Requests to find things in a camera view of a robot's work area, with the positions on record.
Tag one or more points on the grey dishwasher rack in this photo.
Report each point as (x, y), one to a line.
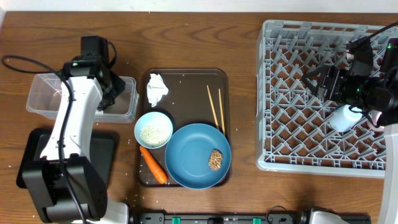
(293, 133)

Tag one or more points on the clear plastic bin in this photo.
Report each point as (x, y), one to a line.
(46, 93)

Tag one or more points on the white napkin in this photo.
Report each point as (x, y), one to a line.
(156, 89)

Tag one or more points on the left wooden chopstick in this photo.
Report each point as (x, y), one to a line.
(212, 107)

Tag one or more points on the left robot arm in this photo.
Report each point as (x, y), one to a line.
(63, 184)

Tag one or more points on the right wooden chopstick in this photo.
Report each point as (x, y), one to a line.
(221, 111)

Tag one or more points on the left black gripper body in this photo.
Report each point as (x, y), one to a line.
(112, 88)

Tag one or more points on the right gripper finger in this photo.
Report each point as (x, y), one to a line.
(314, 73)
(312, 84)

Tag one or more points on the brown food clump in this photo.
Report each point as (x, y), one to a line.
(215, 160)

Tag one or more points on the dark blue plate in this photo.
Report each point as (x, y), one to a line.
(188, 153)

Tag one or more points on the light blue cup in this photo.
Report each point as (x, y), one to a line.
(345, 118)

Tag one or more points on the light blue bowl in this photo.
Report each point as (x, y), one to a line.
(152, 118)

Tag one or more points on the black waste tray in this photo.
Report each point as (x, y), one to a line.
(103, 146)

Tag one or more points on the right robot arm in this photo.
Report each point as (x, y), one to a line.
(357, 88)

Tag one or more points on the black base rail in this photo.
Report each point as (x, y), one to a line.
(160, 218)

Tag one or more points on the orange carrot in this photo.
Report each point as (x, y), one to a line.
(152, 164)

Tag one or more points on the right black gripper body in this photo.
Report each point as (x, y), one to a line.
(337, 89)

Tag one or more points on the white rice pile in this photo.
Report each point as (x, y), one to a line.
(154, 135)

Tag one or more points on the pink cup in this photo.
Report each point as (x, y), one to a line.
(372, 123)

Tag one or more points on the wooden chopstick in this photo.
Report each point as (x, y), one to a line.
(212, 107)
(221, 111)

